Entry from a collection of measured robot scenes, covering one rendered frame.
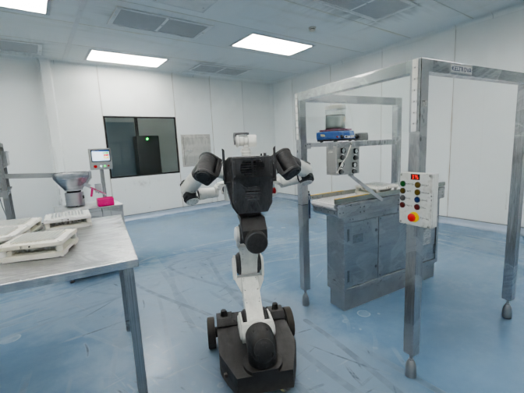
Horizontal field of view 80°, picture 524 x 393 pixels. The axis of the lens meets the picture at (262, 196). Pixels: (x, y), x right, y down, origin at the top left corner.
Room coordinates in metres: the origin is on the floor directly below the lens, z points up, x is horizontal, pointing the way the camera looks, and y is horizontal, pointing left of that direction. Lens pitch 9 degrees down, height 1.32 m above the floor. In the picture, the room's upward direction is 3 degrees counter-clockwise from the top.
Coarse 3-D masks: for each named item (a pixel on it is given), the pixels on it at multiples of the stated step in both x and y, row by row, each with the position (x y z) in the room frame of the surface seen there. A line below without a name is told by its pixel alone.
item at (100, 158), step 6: (90, 150) 3.63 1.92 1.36; (96, 150) 3.66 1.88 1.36; (102, 150) 3.70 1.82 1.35; (108, 150) 3.74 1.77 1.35; (90, 156) 3.63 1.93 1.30; (96, 156) 3.66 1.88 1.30; (102, 156) 3.69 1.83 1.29; (108, 156) 3.73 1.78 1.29; (90, 162) 3.62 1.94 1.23; (96, 162) 3.66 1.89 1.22; (102, 162) 3.69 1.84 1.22; (108, 162) 3.73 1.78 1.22; (90, 168) 3.64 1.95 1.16; (96, 168) 3.65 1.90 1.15; (102, 168) 3.69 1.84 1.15; (108, 168) 3.73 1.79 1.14; (102, 174) 3.72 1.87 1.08; (102, 180) 3.72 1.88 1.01; (102, 186) 3.71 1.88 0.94
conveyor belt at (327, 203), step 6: (438, 186) 2.81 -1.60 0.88; (324, 198) 2.47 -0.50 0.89; (330, 198) 2.46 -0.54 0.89; (336, 198) 2.44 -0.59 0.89; (372, 198) 2.40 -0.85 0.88; (312, 204) 2.42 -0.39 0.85; (318, 204) 2.35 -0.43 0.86; (324, 204) 2.29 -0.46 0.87; (330, 204) 2.24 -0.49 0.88; (336, 204) 2.22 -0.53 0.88; (336, 210) 2.22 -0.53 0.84
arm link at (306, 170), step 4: (300, 160) 1.82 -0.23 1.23; (304, 164) 1.84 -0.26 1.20; (308, 164) 1.90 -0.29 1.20; (304, 168) 1.83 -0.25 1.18; (308, 168) 1.87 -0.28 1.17; (300, 172) 1.83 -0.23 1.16; (304, 172) 1.85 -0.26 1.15; (308, 172) 1.88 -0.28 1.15; (312, 172) 1.91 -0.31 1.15; (304, 176) 1.90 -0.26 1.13; (308, 176) 1.89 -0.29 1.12; (312, 176) 1.91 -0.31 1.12; (304, 180) 1.91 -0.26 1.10; (308, 180) 1.92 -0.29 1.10; (312, 180) 1.94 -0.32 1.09; (300, 184) 1.96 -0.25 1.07; (304, 184) 1.96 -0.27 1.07; (308, 184) 1.97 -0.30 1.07
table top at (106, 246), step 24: (120, 216) 2.17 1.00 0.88; (96, 240) 1.57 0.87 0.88; (120, 240) 1.55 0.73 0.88; (0, 264) 1.27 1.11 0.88; (24, 264) 1.25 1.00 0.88; (48, 264) 1.24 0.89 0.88; (72, 264) 1.23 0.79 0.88; (96, 264) 1.21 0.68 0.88; (120, 264) 1.23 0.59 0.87; (0, 288) 1.05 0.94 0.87; (24, 288) 1.08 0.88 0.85
